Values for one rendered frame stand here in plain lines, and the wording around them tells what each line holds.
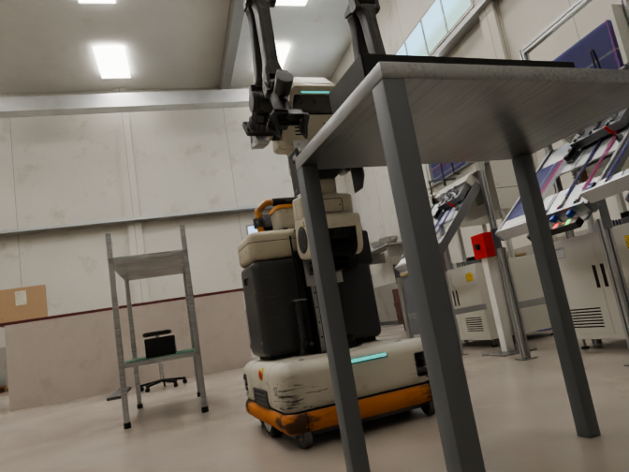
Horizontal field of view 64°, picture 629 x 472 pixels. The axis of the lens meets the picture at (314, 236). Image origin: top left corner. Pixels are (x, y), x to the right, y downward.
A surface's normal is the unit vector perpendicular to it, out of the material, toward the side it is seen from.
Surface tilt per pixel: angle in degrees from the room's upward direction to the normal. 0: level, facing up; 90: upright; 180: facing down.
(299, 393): 90
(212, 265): 90
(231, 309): 90
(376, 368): 90
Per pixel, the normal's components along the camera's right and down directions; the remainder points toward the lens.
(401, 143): 0.33, -0.21
